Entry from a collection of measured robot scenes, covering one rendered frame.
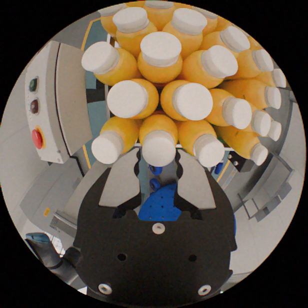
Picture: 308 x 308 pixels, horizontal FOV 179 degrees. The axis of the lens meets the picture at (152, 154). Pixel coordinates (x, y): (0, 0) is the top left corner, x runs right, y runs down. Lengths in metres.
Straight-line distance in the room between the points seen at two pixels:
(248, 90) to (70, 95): 0.32
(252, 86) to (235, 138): 0.12
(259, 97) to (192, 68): 0.14
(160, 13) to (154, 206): 0.39
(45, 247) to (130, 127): 0.50
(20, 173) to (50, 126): 2.62
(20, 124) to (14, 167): 0.84
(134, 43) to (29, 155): 2.74
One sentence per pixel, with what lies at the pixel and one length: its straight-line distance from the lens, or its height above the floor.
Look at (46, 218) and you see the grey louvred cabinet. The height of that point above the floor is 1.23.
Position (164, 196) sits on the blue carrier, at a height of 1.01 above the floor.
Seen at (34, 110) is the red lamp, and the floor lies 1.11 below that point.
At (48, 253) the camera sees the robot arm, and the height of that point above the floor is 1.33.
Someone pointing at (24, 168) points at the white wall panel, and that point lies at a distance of 2.78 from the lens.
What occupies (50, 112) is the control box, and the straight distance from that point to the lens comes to 0.16.
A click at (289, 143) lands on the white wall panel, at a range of 3.55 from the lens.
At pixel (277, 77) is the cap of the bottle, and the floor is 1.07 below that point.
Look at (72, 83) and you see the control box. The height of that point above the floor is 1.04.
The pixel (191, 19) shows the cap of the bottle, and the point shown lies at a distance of 0.15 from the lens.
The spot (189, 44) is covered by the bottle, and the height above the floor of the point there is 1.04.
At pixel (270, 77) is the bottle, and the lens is 0.28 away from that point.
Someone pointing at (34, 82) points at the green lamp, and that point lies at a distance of 0.19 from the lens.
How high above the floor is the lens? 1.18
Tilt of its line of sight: 58 degrees down
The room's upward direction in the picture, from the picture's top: 174 degrees counter-clockwise
